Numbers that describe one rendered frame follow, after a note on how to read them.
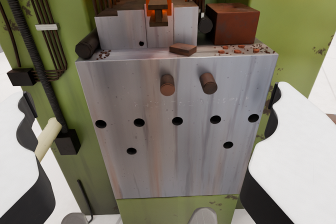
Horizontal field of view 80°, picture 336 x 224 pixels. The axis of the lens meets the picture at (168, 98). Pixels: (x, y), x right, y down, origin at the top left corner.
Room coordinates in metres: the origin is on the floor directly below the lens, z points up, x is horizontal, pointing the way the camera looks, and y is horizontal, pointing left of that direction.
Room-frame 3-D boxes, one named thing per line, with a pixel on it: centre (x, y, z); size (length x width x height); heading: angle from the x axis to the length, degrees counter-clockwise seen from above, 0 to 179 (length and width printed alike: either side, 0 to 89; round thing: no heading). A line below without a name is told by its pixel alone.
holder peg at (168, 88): (0.33, 0.00, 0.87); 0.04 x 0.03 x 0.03; 1
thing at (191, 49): (0.38, -0.03, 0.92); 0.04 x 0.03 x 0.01; 53
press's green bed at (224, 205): (0.63, -0.02, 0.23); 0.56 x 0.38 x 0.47; 1
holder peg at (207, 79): (0.33, -0.08, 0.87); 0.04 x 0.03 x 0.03; 1
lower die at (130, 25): (0.62, 0.04, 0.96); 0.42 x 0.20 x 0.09; 1
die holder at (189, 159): (0.63, -0.02, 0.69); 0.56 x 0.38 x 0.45; 1
